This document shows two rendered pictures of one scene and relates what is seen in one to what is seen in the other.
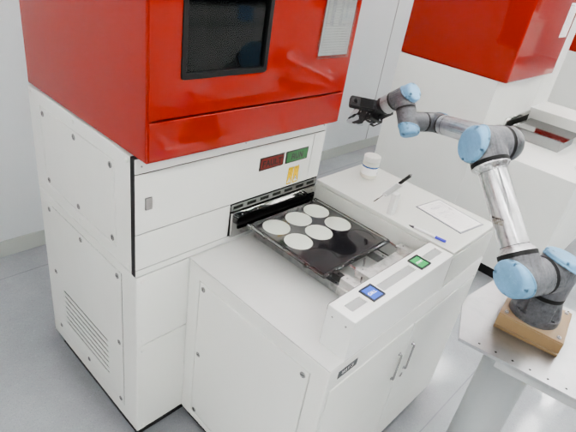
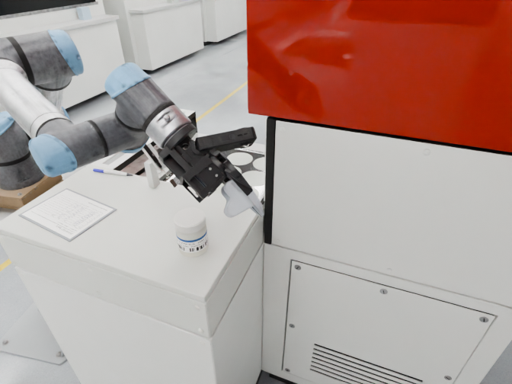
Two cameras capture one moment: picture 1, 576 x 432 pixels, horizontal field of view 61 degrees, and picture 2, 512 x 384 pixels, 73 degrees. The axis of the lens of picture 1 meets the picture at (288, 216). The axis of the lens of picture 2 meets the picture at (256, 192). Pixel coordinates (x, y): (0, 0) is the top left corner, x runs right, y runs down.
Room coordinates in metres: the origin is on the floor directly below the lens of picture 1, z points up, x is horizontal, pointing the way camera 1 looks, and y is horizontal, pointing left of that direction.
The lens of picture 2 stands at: (2.54, -0.35, 1.54)
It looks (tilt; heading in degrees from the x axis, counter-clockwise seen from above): 35 degrees down; 162
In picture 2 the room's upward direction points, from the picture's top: straight up
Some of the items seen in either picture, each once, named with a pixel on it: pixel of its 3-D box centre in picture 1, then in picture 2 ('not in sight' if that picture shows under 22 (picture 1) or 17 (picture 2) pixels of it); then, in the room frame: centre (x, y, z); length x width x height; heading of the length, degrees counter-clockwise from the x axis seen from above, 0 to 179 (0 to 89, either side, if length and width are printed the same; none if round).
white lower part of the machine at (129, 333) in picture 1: (177, 279); (369, 272); (1.72, 0.44, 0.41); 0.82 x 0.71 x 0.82; 141
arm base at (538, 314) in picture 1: (540, 301); (16, 166); (1.28, -0.83, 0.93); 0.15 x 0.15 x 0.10
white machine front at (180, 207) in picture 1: (240, 189); (305, 129); (1.50, 0.18, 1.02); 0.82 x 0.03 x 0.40; 141
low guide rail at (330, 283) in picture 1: (305, 266); not in sight; (1.38, -0.09, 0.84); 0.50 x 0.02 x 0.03; 51
